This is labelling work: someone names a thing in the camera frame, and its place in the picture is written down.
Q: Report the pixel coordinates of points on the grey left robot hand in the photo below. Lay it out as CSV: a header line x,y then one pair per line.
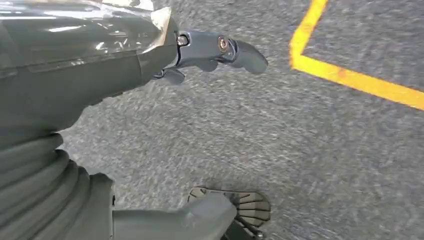
x,y
66,66

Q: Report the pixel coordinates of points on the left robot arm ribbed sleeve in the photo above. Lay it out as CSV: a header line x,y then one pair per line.
x,y
33,192

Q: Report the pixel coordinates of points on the yellow floor tape square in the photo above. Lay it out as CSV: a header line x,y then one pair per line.
x,y
357,81

